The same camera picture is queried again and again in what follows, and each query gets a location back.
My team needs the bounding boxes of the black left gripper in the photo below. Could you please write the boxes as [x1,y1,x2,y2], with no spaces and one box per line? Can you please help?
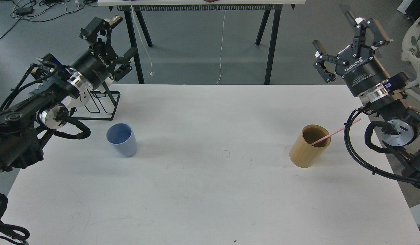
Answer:
[70,15,138,89]

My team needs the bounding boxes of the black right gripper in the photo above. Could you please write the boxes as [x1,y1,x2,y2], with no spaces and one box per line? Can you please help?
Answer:
[312,11,392,97]

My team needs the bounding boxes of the pink chopstick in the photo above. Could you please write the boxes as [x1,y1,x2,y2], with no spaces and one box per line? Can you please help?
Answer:
[309,122,347,146]

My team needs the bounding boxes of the blue plastic cup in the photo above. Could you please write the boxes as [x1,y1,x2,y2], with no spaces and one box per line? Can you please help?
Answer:
[106,124,137,157]

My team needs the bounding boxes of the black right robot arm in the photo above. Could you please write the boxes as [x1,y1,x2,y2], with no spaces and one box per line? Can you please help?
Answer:
[313,11,420,189]

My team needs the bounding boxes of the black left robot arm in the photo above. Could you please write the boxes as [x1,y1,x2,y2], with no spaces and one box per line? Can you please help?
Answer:
[0,16,138,174]

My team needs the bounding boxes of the background white table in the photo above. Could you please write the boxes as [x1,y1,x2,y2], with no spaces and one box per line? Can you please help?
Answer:
[113,0,309,85]

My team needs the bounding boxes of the white mug on rack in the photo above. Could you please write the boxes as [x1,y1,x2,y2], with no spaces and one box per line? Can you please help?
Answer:
[62,89,90,109]

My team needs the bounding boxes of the white office chair base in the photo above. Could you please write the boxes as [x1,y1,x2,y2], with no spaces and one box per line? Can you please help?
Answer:
[401,17,420,90]

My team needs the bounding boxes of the tan bamboo cylinder holder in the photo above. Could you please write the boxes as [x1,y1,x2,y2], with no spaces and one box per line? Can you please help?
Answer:
[289,125,331,168]

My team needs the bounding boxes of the black wire cup rack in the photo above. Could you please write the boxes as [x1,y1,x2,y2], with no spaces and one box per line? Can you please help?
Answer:
[71,87,121,121]

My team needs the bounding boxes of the black floor cables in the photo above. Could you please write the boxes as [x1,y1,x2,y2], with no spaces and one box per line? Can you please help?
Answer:
[0,0,99,46]

